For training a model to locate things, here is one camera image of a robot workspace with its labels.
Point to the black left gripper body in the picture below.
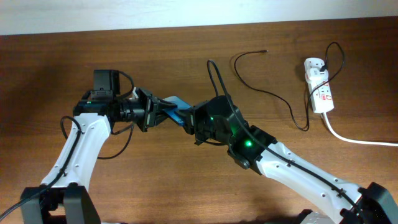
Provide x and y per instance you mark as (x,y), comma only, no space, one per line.
(146,113)

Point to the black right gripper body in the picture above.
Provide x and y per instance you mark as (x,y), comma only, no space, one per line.
(206,125)

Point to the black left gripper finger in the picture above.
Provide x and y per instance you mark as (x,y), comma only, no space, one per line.
(161,105)
(159,118)

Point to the blue Galaxy smartphone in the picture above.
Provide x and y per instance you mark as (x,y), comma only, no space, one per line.
(173,112)

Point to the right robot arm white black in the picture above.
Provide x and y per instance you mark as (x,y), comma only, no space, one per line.
(339,201)

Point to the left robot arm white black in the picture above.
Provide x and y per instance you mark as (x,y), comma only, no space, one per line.
(62,196)

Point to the white USB charger plug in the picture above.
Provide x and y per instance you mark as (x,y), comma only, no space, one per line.
(314,75)

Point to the white power strip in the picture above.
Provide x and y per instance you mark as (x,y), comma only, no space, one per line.
(321,97)

